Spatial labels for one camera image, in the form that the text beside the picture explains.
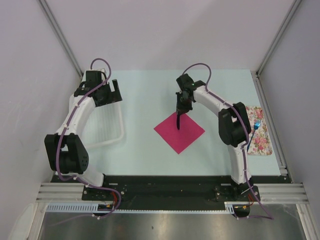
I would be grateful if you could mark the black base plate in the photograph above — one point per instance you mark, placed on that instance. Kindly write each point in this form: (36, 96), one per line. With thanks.
(179, 193)

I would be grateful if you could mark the floral cloth mat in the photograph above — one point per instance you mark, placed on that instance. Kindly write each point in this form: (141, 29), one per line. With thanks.
(261, 143)

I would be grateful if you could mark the white plastic basket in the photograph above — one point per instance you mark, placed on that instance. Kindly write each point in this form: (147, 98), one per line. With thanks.
(105, 126)

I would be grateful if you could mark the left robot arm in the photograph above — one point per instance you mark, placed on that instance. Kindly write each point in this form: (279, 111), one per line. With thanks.
(66, 153)

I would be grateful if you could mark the pink paper napkin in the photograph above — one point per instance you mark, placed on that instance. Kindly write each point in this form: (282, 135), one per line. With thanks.
(182, 138)

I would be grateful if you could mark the aluminium frame rail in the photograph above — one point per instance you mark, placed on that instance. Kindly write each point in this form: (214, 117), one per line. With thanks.
(60, 193)

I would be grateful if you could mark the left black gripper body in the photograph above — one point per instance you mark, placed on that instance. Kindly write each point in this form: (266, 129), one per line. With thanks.
(108, 97)

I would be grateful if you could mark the dark blue knife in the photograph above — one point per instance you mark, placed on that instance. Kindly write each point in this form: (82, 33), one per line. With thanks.
(178, 117)

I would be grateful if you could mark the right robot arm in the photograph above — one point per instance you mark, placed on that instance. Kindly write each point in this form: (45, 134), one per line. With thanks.
(233, 122)

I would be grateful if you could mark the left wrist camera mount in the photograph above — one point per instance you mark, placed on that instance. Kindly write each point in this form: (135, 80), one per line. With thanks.
(103, 70)

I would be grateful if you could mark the blue metallic fork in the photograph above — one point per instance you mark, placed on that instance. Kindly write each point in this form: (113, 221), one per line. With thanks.
(255, 127)

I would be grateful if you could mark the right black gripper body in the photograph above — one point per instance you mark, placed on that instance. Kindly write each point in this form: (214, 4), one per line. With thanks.
(183, 104)

